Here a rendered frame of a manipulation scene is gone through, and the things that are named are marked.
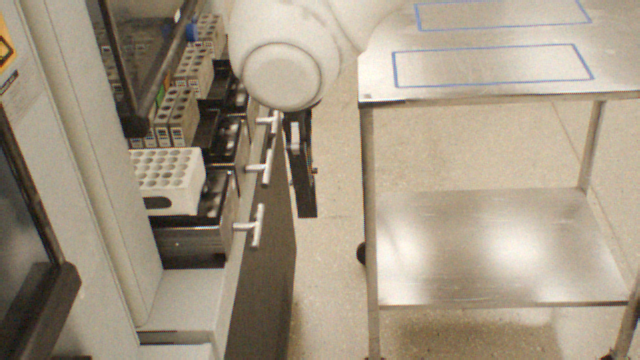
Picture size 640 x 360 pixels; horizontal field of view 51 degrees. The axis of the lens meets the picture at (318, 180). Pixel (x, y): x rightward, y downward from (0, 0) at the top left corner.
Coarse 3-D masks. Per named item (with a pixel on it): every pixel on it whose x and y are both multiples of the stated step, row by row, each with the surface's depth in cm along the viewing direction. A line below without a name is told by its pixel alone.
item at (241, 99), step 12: (240, 84) 125; (228, 96) 124; (240, 96) 121; (204, 108) 119; (216, 108) 119; (228, 108) 119; (240, 108) 119; (252, 108) 124; (252, 120) 124; (264, 120) 126; (276, 120) 126; (252, 132) 123; (276, 132) 123
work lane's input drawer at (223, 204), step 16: (208, 176) 102; (224, 176) 102; (208, 192) 99; (224, 192) 100; (208, 208) 96; (224, 208) 97; (256, 208) 105; (160, 224) 95; (176, 224) 95; (192, 224) 95; (208, 224) 95; (224, 224) 96; (240, 224) 102; (256, 224) 102; (160, 240) 96; (176, 240) 96; (192, 240) 95; (208, 240) 95; (224, 240) 96; (256, 240) 99
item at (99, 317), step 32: (0, 0) 55; (0, 32) 55; (0, 64) 55; (32, 64) 60; (0, 96) 55; (32, 96) 60; (32, 128) 60; (32, 160) 60; (64, 160) 66; (64, 192) 66; (64, 224) 66; (96, 224) 73; (96, 256) 73; (96, 288) 73; (96, 320) 72; (128, 320) 82; (64, 352) 71; (96, 352) 72; (128, 352) 82; (160, 352) 86; (192, 352) 85
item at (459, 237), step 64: (448, 0) 148; (512, 0) 146; (576, 0) 143; (384, 64) 126; (448, 64) 124; (512, 64) 123; (576, 64) 121; (384, 192) 182; (448, 192) 180; (512, 192) 178; (576, 192) 176; (384, 256) 162; (448, 256) 161; (512, 256) 159; (576, 256) 158
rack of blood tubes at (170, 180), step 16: (144, 160) 98; (160, 160) 99; (176, 160) 98; (192, 160) 97; (144, 176) 96; (160, 176) 94; (176, 176) 95; (192, 176) 94; (144, 192) 93; (160, 192) 92; (176, 192) 92; (192, 192) 94; (160, 208) 98; (176, 208) 94; (192, 208) 94
